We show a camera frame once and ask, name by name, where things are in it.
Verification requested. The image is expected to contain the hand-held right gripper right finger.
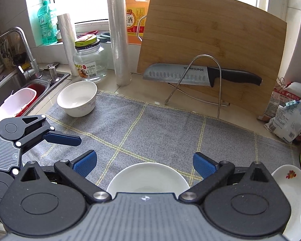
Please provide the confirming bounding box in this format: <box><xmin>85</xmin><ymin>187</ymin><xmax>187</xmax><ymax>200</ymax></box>
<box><xmin>178</xmin><ymin>152</ymin><xmax>279</xmax><ymax>202</ymax></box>

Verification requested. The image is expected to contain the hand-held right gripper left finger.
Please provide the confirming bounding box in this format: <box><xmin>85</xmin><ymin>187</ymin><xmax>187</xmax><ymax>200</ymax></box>
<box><xmin>14</xmin><ymin>149</ymin><xmax>113</xmax><ymax>204</ymax></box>

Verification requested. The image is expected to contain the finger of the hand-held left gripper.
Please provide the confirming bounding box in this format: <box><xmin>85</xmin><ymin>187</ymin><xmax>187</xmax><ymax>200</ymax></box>
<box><xmin>15</xmin><ymin>115</ymin><xmax>82</xmax><ymax>154</ymax></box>

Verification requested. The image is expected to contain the white bowl with pink flower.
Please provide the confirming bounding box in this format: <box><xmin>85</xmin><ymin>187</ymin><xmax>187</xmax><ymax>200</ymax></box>
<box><xmin>56</xmin><ymin>81</ymin><xmax>98</xmax><ymax>117</ymax></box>
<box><xmin>106</xmin><ymin>162</ymin><xmax>190</xmax><ymax>199</ymax></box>

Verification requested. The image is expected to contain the white plate with fruit print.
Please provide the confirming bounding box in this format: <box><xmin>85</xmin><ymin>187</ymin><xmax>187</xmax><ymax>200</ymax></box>
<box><xmin>271</xmin><ymin>164</ymin><xmax>301</xmax><ymax>241</ymax></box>

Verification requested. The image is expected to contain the grey checked dish towel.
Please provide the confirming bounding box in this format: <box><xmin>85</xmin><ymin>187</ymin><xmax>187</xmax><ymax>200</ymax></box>
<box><xmin>20</xmin><ymin>90</ymin><xmax>301</xmax><ymax>199</ymax></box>

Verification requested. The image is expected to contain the red plastic basin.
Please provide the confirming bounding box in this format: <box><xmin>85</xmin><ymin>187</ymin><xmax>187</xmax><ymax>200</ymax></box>
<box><xmin>0</xmin><ymin>85</ymin><xmax>51</xmax><ymax>123</ymax></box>

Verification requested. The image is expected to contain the stainless steel sink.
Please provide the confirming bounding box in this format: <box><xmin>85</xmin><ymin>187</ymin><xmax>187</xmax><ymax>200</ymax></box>
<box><xmin>0</xmin><ymin>65</ymin><xmax>71</xmax><ymax>121</ymax></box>

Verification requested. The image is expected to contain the metal sink soap dispenser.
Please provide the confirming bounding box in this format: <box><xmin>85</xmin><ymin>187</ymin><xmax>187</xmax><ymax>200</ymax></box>
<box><xmin>44</xmin><ymin>61</ymin><xmax>61</xmax><ymax>83</ymax></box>

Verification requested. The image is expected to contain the glass jar with green lid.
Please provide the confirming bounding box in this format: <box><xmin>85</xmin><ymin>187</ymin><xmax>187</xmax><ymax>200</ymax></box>
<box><xmin>73</xmin><ymin>35</ymin><xmax>108</xmax><ymax>83</ymax></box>

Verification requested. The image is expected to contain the white printed food bag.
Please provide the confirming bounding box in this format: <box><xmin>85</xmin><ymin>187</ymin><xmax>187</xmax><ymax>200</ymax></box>
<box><xmin>264</xmin><ymin>94</ymin><xmax>301</xmax><ymax>145</ymax></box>

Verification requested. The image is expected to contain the metal faucet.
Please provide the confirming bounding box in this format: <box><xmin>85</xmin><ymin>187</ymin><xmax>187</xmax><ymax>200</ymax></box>
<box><xmin>0</xmin><ymin>27</ymin><xmax>43</xmax><ymax>81</ymax></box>

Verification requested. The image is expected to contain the beige printed food bag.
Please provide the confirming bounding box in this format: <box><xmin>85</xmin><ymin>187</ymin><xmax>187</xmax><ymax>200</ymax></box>
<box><xmin>257</xmin><ymin>82</ymin><xmax>301</xmax><ymax>123</ymax></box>

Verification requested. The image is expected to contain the short plastic wrap roll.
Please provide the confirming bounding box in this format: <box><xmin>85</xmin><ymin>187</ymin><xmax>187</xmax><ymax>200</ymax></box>
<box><xmin>57</xmin><ymin>13</ymin><xmax>79</xmax><ymax>77</ymax></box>

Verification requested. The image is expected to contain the tall plastic wrap roll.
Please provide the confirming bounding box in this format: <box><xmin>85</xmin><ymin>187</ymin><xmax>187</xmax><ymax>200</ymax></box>
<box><xmin>106</xmin><ymin>0</ymin><xmax>131</xmax><ymax>86</ymax></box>

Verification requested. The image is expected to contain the green dish soap bottle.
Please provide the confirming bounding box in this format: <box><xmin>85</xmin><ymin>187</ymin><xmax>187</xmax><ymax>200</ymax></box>
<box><xmin>38</xmin><ymin>0</ymin><xmax>58</xmax><ymax>46</ymax></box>

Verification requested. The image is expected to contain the bamboo cutting board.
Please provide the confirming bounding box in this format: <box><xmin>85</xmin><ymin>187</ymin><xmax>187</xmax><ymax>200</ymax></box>
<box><xmin>136</xmin><ymin>0</ymin><xmax>288</xmax><ymax>117</ymax></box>

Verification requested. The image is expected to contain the window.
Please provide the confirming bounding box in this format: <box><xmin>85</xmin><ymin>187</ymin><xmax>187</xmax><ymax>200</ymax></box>
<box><xmin>49</xmin><ymin>0</ymin><xmax>261</xmax><ymax>26</ymax></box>

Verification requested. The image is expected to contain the yellow cooking wine jug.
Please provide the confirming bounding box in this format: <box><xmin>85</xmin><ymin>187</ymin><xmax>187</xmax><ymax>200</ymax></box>
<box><xmin>125</xmin><ymin>0</ymin><xmax>151</xmax><ymax>46</ymax></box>

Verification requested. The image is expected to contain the metal wire rack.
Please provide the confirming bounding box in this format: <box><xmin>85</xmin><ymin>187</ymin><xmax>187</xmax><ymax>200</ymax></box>
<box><xmin>164</xmin><ymin>54</ymin><xmax>231</xmax><ymax>119</ymax></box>

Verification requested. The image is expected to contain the black-handled santoku knife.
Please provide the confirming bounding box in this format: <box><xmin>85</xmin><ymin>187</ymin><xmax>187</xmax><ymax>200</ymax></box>
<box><xmin>142</xmin><ymin>63</ymin><xmax>262</xmax><ymax>88</ymax></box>

